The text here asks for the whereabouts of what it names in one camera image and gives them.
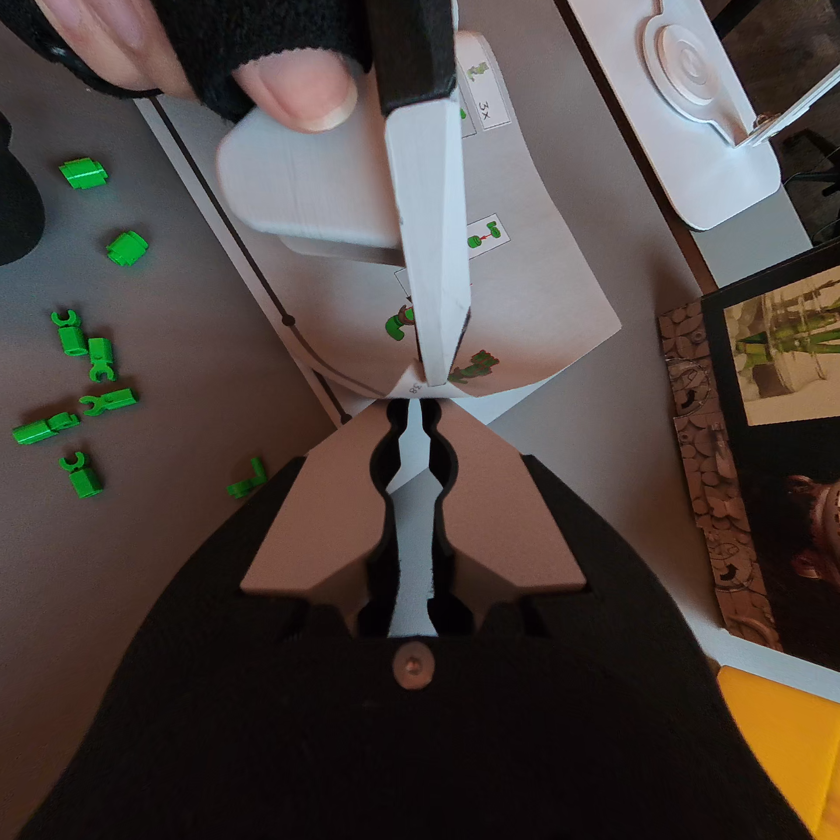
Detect yellow cardboard box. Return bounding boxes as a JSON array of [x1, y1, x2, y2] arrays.
[[717, 665, 840, 837]]

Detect scattered small green lego pieces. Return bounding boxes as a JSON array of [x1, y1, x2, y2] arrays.
[[12, 157, 269, 501]]

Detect person's left hand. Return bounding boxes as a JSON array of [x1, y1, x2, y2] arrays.
[[36, 0, 361, 133]]

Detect white stand base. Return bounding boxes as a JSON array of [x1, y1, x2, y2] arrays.
[[566, 0, 840, 232]]

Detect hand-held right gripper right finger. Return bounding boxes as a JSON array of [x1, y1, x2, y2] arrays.
[[420, 397, 588, 634]]

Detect dark lego set box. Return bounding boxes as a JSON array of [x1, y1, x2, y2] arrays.
[[658, 243, 840, 673]]

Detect lego instruction booklet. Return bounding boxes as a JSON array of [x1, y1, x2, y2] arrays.
[[134, 29, 623, 490]]

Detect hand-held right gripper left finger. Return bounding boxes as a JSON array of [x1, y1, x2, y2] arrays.
[[239, 399, 411, 637]]

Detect small black cup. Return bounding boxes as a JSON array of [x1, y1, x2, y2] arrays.
[[0, 112, 46, 266]]

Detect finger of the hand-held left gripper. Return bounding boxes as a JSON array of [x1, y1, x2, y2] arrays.
[[385, 87, 475, 388]]

